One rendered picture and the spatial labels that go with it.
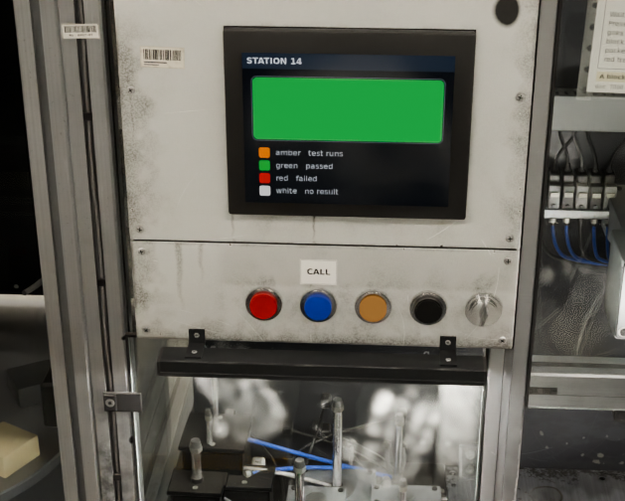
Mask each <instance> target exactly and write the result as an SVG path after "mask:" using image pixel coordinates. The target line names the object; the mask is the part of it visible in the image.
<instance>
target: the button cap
mask: <svg viewBox="0 0 625 501"><path fill-rule="evenodd" d="M304 310H305V313H306V315H307V316H308V317H309V318H311V319H313V320H317V321H319V320H324V319H326V318H327V317H328V316H329V315H330V314H331V311H332V303H331V301H330V300H329V298H327V297H326V296H324V295H321V294H315V295H312V296H310V297H308V299H307V300H306V301H305V306H304Z"/></svg>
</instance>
